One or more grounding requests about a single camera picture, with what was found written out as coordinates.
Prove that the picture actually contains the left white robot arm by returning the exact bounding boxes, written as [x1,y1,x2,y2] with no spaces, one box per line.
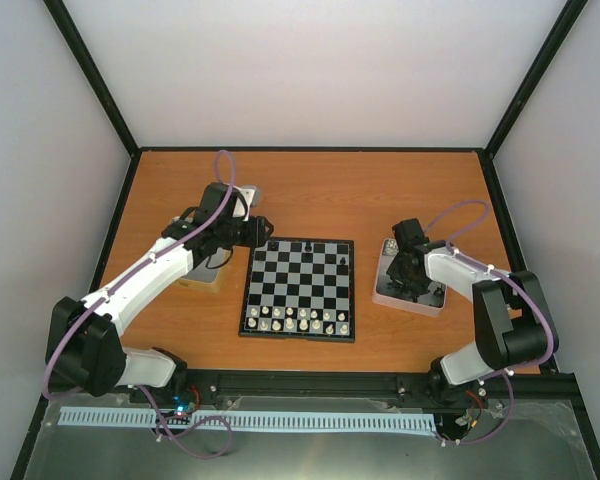
[43,182,273,403]

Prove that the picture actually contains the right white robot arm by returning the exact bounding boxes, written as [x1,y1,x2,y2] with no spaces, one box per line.
[374,218,559,405]

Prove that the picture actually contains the left green-lit circuit board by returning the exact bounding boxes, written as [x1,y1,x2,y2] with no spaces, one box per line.
[160,386,201,427]

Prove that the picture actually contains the right pink tray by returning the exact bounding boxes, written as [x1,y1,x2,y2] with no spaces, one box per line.
[372,238,447,317]

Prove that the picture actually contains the left metal tray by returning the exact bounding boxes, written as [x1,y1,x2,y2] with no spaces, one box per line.
[172,215,231,296]

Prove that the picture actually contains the black and silver chessboard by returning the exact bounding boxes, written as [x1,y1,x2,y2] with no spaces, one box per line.
[239,237,355,343]

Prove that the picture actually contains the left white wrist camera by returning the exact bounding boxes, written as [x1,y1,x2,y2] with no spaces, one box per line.
[233,185,261,220]

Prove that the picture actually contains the black aluminium frame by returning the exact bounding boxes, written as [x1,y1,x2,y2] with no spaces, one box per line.
[9,0,600,480]

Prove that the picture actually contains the light blue cable duct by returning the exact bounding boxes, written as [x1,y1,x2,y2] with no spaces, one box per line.
[57,406,436,436]

